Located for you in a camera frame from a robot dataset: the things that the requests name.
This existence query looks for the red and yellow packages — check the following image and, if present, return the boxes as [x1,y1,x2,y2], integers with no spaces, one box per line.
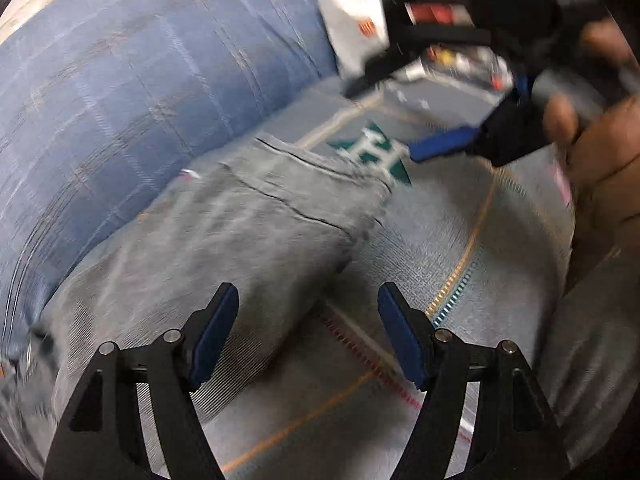
[407,3,513,92]

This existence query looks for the right hand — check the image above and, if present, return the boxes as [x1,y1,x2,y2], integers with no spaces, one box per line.
[541,22,640,261]

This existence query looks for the blue plaid pillow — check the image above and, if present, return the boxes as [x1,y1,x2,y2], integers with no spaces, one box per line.
[1,0,335,359]

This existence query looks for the grey denim pants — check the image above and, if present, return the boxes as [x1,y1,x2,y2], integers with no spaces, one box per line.
[15,134,394,422]

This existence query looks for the white paper shopping bag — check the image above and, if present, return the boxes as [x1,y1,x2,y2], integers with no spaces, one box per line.
[318,0,390,79]

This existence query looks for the grey patterned bed sheet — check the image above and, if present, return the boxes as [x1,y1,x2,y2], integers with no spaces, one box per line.
[0,77,576,480]

